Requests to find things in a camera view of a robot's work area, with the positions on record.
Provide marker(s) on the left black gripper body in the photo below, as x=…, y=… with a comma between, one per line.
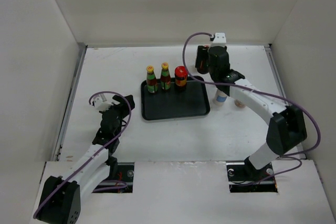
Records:
x=120, y=118

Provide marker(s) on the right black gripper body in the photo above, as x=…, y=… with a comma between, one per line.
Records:
x=212, y=73

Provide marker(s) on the silver-lid white jar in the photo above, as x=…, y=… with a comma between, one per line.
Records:
x=219, y=98

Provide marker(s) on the red-label sauce bottle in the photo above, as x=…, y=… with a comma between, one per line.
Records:
x=151, y=80

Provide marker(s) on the green-label sauce bottle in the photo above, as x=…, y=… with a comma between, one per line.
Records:
x=165, y=78

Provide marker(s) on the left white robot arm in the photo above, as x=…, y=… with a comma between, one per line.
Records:
x=62, y=195

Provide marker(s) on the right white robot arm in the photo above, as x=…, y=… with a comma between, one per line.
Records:
x=286, y=125

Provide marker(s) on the grey-lid jar front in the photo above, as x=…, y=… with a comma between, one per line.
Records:
x=239, y=104

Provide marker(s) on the black plastic tray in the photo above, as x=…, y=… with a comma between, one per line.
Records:
x=172, y=104

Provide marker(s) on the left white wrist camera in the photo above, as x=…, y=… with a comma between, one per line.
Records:
x=100, y=103

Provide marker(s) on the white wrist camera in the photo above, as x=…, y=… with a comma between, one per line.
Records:
x=218, y=40
x=100, y=103

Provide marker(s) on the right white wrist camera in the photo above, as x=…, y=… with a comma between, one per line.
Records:
x=218, y=40

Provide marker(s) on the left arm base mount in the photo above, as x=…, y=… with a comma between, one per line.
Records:
x=120, y=179

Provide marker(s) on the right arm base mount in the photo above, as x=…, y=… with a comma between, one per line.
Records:
x=242, y=179

